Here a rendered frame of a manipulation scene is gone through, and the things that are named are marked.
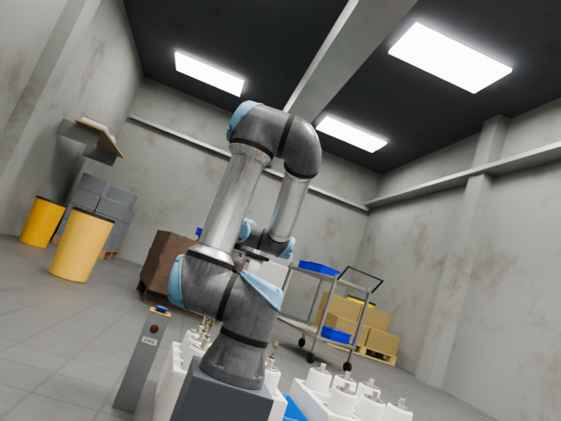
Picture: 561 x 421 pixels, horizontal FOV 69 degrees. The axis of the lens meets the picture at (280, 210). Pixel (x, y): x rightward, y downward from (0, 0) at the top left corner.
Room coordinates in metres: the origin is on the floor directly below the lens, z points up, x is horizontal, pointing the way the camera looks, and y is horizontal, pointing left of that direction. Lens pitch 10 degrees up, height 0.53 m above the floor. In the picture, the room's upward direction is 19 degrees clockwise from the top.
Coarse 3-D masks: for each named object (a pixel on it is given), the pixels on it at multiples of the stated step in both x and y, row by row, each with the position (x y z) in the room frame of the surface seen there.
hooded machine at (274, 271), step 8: (272, 256) 7.81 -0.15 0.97; (264, 264) 7.76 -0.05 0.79; (272, 264) 7.78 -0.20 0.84; (280, 264) 7.84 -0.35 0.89; (288, 264) 7.86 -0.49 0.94; (264, 272) 7.76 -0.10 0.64; (272, 272) 7.79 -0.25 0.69; (280, 272) 7.81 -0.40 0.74; (272, 280) 7.79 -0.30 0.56; (280, 280) 7.82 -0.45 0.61; (288, 280) 7.84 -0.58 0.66; (280, 288) 7.83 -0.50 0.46
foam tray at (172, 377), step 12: (168, 360) 1.59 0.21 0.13; (180, 360) 1.46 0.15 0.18; (168, 372) 1.44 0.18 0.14; (180, 372) 1.33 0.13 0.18; (168, 384) 1.32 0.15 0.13; (180, 384) 1.33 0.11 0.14; (156, 396) 1.53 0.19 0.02; (168, 396) 1.33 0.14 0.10; (276, 396) 1.45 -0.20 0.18; (156, 408) 1.38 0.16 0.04; (168, 408) 1.33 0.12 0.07; (276, 408) 1.40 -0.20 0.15; (156, 420) 1.32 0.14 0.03; (168, 420) 1.33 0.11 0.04; (276, 420) 1.40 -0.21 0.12
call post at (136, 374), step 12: (144, 324) 1.38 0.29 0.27; (156, 324) 1.39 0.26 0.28; (144, 336) 1.38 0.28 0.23; (156, 336) 1.39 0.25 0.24; (144, 348) 1.38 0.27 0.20; (156, 348) 1.39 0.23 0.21; (132, 360) 1.38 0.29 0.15; (144, 360) 1.39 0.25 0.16; (132, 372) 1.38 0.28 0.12; (144, 372) 1.39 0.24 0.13; (120, 384) 1.39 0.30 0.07; (132, 384) 1.38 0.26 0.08; (120, 396) 1.38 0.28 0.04; (132, 396) 1.39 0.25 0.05; (120, 408) 1.38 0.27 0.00; (132, 408) 1.39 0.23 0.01
